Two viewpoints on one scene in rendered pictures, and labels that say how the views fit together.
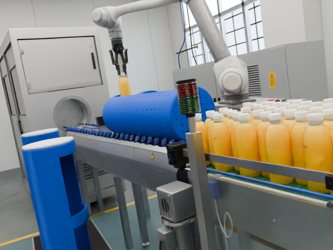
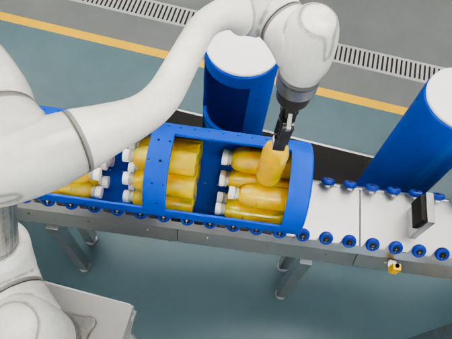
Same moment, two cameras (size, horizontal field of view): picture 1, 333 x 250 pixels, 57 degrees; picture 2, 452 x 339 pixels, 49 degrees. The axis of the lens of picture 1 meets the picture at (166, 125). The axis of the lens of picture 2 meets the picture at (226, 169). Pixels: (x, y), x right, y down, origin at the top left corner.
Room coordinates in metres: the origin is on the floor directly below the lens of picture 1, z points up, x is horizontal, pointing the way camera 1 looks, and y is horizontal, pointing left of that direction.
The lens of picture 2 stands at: (2.39, -0.37, 2.46)
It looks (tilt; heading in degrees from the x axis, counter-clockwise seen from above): 63 degrees down; 122
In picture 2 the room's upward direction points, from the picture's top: 7 degrees clockwise
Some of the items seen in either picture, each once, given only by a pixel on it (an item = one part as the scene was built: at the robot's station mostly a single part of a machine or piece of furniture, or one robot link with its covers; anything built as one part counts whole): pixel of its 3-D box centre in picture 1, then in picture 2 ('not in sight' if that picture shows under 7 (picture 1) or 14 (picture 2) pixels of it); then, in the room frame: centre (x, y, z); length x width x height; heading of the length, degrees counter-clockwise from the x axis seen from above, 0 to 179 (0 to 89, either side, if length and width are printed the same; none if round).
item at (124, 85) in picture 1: (125, 90); (273, 160); (2.15, 0.25, 1.26); 0.07 x 0.07 x 0.20
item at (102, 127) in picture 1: (103, 124); (418, 216); (2.58, 0.52, 1.00); 0.10 x 0.04 x 0.15; 122
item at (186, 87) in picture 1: (187, 90); not in sight; (0.93, -0.08, 1.23); 0.06 x 0.06 x 0.04
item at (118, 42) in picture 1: (117, 46); (292, 99); (2.15, 0.25, 1.55); 0.08 x 0.07 x 0.09; 122
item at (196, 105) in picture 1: (189, 104); not in sight; (0.93, -0.08, 1.18); 0.06 x 0.06 x 0.05
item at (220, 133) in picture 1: (221, 144); not in sight; (1.16, -0.20, 1.00); 0.07 x 0.07 x 0.20
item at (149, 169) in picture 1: (121, 152); (316, 226); (2.34, 0.37, 0.79); 2.17 x 0.29 x 0.34; 32
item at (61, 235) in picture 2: not in sight; (70, 247); (1.54, -0.21, 0.31); 0.06 x 0.06 x 0.63; 32
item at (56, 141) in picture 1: (48, 143); (243, 46); (1.74, 0.68, 1.03); 0.28 x 0.28 x 0.01
